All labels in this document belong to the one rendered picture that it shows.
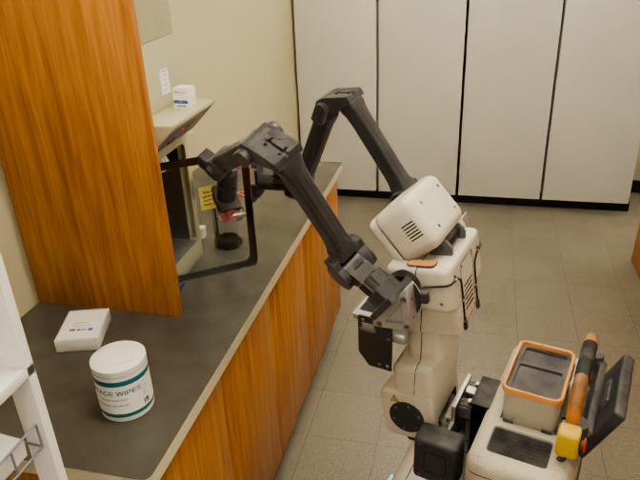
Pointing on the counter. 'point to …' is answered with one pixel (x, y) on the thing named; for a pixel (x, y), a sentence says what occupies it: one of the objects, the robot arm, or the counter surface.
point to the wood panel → (85, 156)
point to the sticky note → (207, 197)
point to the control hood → (170, 117)
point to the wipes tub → (122, 380)
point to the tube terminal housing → (165, 50)
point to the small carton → (184, 96)
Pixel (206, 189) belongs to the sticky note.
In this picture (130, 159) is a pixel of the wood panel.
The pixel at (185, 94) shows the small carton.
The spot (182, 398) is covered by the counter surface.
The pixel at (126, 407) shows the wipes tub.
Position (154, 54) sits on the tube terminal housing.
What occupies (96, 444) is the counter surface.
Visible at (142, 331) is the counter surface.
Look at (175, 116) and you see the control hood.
